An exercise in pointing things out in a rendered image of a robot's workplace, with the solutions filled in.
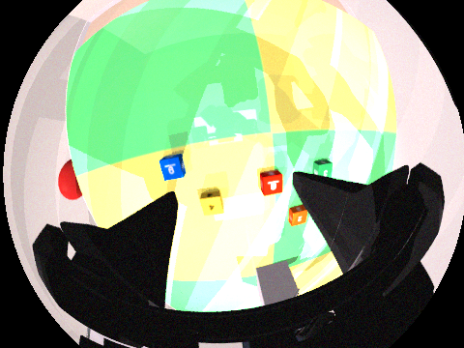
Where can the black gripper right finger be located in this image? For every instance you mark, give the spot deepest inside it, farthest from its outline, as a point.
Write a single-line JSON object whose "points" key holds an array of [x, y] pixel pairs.
{"points": [[347, 213]]}

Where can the orange digit block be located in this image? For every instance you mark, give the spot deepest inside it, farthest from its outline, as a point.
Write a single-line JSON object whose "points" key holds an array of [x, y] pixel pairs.
{"points": [[297, 215]]}

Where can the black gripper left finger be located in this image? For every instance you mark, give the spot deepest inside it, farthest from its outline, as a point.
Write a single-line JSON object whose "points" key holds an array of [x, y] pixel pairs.
{"points": [[137, 249]]}

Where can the green block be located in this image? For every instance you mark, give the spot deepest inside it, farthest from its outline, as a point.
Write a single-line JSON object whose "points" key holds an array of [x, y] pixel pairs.
{"points": [[324, 167]]}

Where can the small yellow block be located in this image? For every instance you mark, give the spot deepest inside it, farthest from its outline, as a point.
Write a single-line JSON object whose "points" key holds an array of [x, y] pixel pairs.
{"points": [[211, 203]]}

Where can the blue digit block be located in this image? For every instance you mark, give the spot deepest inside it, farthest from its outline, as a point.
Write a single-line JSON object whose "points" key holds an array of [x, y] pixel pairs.
{"points": [[172, 167]]}

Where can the red digit block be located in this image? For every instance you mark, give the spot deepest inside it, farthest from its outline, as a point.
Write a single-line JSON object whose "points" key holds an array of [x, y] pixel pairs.
{"points": [[271, 182]]}

